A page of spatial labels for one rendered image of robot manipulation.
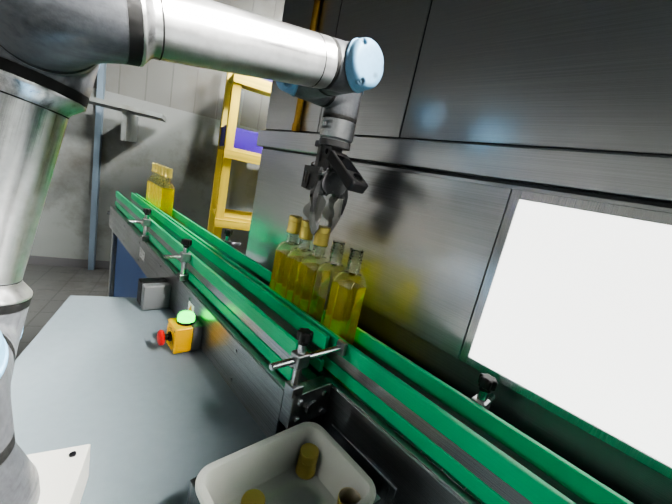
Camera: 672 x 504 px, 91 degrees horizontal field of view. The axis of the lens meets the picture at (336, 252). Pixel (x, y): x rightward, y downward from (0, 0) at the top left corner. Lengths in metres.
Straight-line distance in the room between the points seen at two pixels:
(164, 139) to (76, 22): 3.17
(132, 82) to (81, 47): 3.21
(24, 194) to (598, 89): 0.84
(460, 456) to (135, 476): 0.51
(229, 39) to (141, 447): 0.66
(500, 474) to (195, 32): 0.67
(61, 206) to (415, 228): 3.41
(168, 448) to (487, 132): 0.84
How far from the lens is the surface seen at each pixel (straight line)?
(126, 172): 3.65
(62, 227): 3.84
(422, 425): 0.61
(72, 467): 0.66
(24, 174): 0.57
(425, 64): 0.88
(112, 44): 0.46
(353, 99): 0.76
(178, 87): 3.65
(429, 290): 0.73
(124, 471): 0.72
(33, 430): 0.83
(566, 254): 0.64
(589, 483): 0.62
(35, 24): 0.47
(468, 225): 0.69
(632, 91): 0.70
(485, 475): 0.59
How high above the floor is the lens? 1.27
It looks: 12 degrees down
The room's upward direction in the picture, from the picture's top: 12 degrees clockwise
